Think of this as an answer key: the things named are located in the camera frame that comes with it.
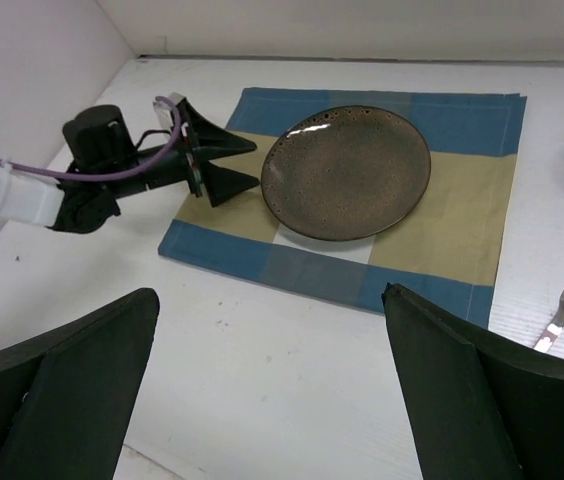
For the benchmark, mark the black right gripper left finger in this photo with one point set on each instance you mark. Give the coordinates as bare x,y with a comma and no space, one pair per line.
67,395

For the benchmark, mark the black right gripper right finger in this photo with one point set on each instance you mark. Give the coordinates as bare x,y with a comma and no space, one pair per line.
480,406

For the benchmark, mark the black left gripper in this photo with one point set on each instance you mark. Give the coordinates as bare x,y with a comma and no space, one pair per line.
198,140

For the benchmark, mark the brown ceramic plate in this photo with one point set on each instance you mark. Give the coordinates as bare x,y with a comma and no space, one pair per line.
346,173

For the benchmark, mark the blue beige checked placemat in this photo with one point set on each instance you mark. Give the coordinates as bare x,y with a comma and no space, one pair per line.
447,250

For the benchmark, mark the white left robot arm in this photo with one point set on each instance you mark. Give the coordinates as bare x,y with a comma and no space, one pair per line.
60,201

